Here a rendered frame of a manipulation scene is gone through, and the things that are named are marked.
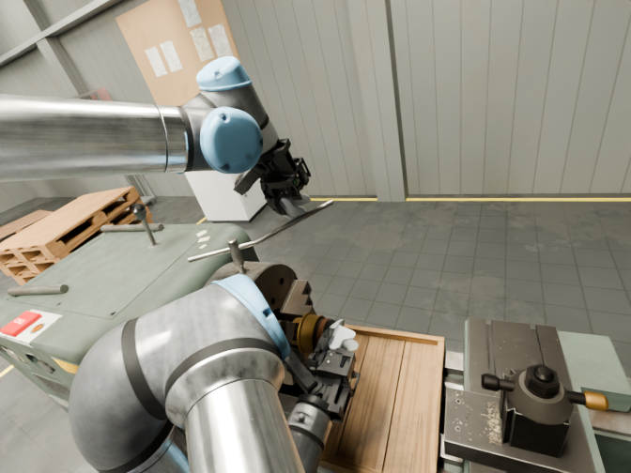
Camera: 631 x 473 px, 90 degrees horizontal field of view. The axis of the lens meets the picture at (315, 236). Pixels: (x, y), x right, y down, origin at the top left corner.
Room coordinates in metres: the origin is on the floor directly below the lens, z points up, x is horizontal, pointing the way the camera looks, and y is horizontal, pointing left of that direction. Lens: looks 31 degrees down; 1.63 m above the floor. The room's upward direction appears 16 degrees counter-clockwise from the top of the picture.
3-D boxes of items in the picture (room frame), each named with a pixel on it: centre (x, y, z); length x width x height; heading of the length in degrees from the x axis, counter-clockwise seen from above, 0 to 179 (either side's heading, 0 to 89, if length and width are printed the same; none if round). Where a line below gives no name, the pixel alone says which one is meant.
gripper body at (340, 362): (0.38, 0.05, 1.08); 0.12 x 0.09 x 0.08; 149
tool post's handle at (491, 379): (0.26, -0.21, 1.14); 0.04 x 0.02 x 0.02; 60
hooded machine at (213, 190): (3.78, 0.83, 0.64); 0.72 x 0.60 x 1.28; 55
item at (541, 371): (0.23, -0.25, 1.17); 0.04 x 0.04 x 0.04
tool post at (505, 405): (0.24, -0.25, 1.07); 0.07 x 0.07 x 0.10; 60
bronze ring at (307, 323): (0.51, 0.07, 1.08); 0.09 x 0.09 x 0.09; 60
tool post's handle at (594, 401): (0.21, -0.30, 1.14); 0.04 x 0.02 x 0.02; 60
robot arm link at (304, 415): (0.31, 0.10, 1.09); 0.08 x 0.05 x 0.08; 59
